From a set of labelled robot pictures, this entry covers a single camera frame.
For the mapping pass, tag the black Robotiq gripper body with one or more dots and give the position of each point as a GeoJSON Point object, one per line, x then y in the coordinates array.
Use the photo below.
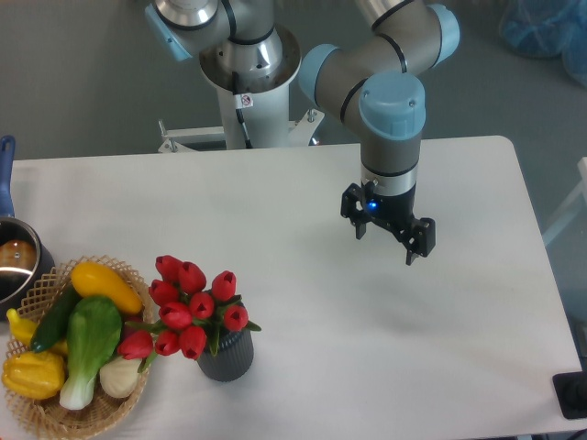
{"type": "Point", "coordinates": [393, 213]}

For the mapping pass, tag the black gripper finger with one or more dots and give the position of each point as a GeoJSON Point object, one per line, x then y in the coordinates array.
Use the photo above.
{"type": "Point", "coordinates": [351, 208]}
{"type": "Point", "coordinates": [417, 235]}

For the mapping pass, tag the red tulip bouquet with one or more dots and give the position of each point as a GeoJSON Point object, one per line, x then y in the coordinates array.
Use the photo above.
{"type": "Point", "coordinates": [193, 315]}

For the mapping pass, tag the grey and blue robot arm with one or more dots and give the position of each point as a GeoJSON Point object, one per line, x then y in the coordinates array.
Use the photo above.
{"type": "Point", "coordinates": [373, 90]}

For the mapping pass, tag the dark grey ribbed vase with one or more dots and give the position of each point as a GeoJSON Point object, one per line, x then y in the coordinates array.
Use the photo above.
{"type": "Point", "coordinates": [233, 359]}

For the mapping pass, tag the black device at table edge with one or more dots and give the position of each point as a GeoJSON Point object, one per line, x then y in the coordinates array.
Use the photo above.
{"type": "Point", "coordinates": [570, 389]}

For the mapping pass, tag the blue plastic bag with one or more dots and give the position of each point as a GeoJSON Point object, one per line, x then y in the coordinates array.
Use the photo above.
{"type": "Point", "coordinates": [547, 30]}

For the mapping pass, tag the purple red radish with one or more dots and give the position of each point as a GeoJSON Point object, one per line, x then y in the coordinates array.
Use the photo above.
{"type": "Point", "coordinates": [130, 327]}

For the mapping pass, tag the yellow squash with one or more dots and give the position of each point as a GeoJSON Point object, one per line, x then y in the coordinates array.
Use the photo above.
{"type": "Point", "coordinates": [91, 279]}

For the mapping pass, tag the green bok choy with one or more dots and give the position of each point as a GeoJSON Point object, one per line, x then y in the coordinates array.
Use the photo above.
{"type": "Point", "coordinates": [93, 334]}

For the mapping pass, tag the white garlic bulb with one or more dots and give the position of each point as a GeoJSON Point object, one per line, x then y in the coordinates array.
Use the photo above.
{"type": "Point", "coordinates": [119, 377]}

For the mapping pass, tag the dark green cucumber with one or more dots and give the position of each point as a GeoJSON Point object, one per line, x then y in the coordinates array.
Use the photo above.
{"type": "Point", "coordinates": [53, 326]}

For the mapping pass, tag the small yellow gourd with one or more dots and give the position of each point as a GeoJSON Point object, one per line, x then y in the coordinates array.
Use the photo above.
{"type": "Point", "coordinates": [23, 329]}

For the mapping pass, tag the yellow bell pepper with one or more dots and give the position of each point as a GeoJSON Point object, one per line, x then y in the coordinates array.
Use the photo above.
{"type": "Point", "coordinates": [37, 376]}

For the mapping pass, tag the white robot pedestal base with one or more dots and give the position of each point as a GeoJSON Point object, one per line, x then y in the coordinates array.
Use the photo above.
{"type": "Point", "coordinates": [252, 84]}

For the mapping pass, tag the white frame at right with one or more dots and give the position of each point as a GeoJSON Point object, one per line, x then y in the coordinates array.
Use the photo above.
{"type": "Point", "coordinates": [568, 209]}

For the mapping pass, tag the blue handled saucepan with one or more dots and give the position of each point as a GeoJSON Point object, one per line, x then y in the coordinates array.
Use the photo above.
{"type": "Point", "coordinates": [24, 258]}

